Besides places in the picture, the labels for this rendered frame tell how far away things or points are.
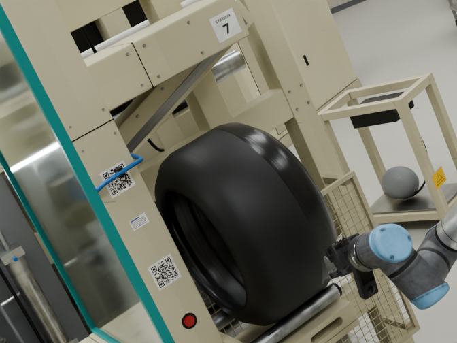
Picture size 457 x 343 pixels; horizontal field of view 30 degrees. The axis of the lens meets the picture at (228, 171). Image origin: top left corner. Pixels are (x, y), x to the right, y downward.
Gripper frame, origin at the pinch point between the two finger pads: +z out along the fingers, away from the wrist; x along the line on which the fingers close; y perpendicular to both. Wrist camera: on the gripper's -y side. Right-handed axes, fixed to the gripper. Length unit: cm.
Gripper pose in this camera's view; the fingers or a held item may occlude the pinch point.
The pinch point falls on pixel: (334, 273)
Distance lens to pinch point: 230.0
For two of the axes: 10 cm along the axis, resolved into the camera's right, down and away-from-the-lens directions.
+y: -4.6, -8.8, 1.0
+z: -2.9, 2.6, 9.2
